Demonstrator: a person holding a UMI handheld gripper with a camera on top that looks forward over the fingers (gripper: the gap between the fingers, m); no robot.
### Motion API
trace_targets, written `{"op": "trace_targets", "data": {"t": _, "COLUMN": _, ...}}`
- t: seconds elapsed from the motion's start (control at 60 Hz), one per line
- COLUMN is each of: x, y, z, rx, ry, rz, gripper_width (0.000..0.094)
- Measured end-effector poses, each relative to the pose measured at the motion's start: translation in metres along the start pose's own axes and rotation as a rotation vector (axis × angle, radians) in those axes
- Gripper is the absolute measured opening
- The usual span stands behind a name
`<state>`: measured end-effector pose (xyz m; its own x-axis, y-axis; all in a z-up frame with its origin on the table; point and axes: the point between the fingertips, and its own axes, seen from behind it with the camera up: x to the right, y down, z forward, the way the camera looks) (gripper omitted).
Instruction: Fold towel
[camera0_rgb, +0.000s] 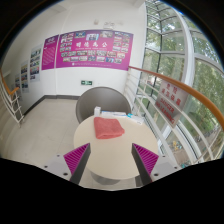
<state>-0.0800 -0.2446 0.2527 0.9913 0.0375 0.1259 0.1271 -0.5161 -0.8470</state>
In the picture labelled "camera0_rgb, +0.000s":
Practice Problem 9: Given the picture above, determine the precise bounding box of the narrow magenta text poster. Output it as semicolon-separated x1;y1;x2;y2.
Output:
41;34;60;71

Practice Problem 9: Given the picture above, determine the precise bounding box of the white photo poster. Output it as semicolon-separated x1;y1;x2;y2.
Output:
29;44;43;83
20;60;30;94

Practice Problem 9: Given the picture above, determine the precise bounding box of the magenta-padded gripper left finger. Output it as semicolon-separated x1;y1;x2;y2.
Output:
42;143;92;186

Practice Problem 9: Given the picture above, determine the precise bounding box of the grey tub chair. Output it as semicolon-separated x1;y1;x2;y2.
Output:
75;86;133;124

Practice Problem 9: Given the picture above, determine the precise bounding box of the wide magenta photo poster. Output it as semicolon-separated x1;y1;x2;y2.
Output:
55;29;134;72

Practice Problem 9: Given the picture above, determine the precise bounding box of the white stair railing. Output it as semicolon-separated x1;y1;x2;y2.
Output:
0;68;25;128

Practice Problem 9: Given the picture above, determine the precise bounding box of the white railing with orange handrail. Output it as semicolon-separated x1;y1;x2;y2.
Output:
123;65;224;164

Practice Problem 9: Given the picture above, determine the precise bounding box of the white and red warning sign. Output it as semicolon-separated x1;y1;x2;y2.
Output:
154;79;190;129

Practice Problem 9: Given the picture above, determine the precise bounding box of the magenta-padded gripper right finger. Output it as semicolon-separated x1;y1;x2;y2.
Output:
131;143;183;186

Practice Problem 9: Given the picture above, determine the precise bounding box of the salmon pink towel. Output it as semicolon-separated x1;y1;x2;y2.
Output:
93;116;126;140

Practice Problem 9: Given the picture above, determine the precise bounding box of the white and teal box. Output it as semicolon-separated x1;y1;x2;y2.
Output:
126;113;145;125

